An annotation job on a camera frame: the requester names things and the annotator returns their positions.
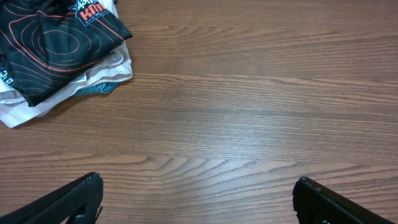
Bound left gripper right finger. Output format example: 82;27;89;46
292;177;394;224

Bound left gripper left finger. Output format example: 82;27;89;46
1;172;104;224

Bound black orange patterned jersey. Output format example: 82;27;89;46
1;0;132;107

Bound white folded shorts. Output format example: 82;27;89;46
1;0;132;128

